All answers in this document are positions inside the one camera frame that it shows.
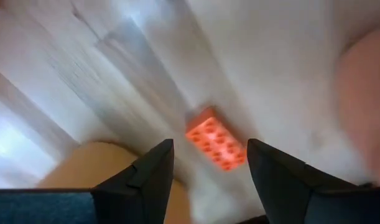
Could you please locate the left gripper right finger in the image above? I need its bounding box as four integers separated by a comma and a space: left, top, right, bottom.
247, 139, 380, 224

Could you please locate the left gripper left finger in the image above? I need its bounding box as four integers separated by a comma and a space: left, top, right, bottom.
0, 139, 175, 224

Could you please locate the low orange plastic bin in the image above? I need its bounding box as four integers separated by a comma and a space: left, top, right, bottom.
334, 26, 380, 187

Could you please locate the yellow plastic bin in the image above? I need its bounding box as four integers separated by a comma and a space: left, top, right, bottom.
37, 141, 190, 224

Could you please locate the orange eight-stud block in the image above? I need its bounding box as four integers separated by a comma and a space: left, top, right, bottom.
185, 105, 248, 172

